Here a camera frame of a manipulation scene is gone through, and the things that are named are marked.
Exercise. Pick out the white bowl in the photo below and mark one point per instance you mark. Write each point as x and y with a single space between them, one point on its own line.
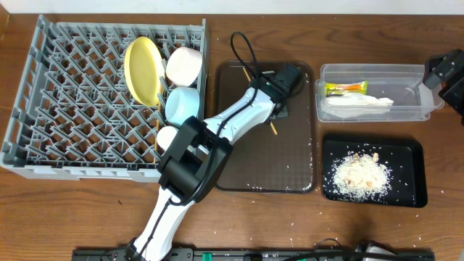
184 66

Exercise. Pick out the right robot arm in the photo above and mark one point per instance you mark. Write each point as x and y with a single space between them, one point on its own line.
452 94

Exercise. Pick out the rice and food scraps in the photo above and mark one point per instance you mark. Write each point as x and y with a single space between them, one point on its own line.
359 177

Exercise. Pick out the white napkin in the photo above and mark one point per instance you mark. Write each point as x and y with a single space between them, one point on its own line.
355 105

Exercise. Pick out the grey plastic dishwasher rack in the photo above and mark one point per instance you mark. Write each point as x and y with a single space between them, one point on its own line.
74 116

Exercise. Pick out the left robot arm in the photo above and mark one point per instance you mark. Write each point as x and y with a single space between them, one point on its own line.
195 158

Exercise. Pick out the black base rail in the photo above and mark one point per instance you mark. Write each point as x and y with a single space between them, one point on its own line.
184 254

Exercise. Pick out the dark brown serving tray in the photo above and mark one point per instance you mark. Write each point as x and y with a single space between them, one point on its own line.
286 163

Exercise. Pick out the clear plastic waste bin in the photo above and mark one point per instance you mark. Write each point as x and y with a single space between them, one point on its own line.
402 83

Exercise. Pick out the wooden chopstick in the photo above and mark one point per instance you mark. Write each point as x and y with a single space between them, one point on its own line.
157 128
270 121

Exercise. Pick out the light blue bowl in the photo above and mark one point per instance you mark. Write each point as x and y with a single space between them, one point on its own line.
182 103

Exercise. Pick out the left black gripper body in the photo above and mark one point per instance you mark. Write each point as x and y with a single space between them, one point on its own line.
280 109

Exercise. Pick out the white paper cup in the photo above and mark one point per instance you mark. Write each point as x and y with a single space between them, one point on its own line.
165 137

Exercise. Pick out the yellow plastic plate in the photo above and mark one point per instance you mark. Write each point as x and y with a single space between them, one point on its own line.
143 69

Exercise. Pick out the black waste tray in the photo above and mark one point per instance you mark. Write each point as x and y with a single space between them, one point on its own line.
403 155

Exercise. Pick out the green yellow snack wrapper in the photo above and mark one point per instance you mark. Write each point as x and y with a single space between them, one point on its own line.
338 89

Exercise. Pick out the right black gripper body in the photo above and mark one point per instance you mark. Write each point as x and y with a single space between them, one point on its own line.
452 68

